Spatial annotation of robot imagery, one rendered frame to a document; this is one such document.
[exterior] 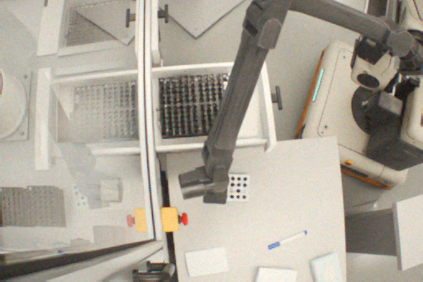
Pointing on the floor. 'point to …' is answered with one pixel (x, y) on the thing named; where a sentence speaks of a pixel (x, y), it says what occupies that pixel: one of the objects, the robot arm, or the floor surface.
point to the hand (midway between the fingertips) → (213, 189)
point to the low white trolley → (266, 211)
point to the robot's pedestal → (387, 231)
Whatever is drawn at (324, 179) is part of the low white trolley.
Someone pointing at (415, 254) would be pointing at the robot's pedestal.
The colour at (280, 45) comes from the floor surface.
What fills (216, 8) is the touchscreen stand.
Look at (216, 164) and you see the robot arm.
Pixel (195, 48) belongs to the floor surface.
